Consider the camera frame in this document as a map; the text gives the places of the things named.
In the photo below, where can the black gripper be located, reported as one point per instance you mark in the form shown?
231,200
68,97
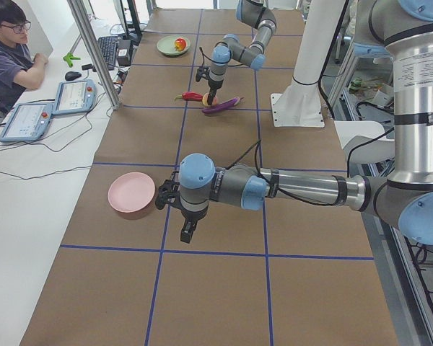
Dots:
214,86
190,217

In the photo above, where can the peach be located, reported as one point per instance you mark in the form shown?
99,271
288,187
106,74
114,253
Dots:
207,103

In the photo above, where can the purple eggplant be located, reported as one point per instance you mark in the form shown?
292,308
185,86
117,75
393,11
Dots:
222,106

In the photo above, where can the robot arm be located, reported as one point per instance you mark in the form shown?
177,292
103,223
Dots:
402,30
256,15

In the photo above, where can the red chili pepper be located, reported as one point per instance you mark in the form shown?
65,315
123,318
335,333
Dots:
190,96

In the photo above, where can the green plate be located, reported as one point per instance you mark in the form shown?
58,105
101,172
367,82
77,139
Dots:
166,45

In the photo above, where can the pink plate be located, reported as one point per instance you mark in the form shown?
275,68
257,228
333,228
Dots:
131,192

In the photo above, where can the black keyboard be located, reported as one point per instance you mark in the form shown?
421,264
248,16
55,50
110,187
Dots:
108,47

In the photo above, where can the teach pendant far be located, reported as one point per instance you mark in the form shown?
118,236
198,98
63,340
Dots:
73,97

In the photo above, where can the teach pendant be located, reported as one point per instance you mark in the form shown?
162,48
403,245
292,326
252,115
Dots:
73,97
27,122

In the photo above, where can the black computer mouse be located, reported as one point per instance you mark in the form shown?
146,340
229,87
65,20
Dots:
72,75

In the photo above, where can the green clamp tool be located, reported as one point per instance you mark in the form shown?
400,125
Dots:
69,58

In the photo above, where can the teach pendant near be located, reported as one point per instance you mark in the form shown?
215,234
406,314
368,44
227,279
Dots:
27,122

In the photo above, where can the seated person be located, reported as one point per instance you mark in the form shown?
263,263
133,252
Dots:
19,71

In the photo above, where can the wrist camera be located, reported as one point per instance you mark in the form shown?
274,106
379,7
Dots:
168,194
202,73

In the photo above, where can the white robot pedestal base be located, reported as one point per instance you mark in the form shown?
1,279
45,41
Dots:
300,104

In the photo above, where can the aluminium frame post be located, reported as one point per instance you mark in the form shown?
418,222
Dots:
87,34

